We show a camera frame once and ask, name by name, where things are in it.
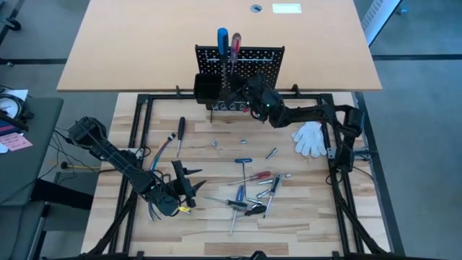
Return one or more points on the white perforated panel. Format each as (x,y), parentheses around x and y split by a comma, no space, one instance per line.
(379,18)

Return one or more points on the black plastic pegboard bin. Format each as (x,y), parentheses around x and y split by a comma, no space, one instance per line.
(207,89)

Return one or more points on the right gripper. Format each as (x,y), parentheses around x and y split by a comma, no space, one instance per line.
(267,101)

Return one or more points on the light brown desk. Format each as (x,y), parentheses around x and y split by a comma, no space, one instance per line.
(144,43)

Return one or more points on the black seat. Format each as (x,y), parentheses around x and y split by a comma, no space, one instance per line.
(61,195)

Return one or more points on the blue item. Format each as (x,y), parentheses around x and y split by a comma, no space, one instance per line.
(4,128)

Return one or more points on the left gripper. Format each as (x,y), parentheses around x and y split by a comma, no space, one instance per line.
(180,186)

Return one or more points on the black frame clamp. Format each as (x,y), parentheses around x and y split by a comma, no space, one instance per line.
(295,89)
(177,91)

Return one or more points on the black chair caster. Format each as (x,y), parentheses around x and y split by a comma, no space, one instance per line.
(13,24)

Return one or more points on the black metal pegboard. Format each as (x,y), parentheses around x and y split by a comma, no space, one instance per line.
(213,68)

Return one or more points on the grey side table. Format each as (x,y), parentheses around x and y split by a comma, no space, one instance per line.
(32,162)

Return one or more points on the white rectangular desk plate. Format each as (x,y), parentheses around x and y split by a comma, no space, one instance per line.
(286,8)

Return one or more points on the white paper sheet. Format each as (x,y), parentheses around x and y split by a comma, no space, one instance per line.
(18,94)

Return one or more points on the pink paper sheet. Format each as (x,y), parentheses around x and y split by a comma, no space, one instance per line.
(16,142)

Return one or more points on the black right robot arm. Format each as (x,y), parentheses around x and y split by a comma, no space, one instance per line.
(310,113)

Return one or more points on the white work glove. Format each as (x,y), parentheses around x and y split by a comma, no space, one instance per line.
(308,139)

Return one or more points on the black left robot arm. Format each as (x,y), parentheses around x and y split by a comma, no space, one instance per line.
(108,151)

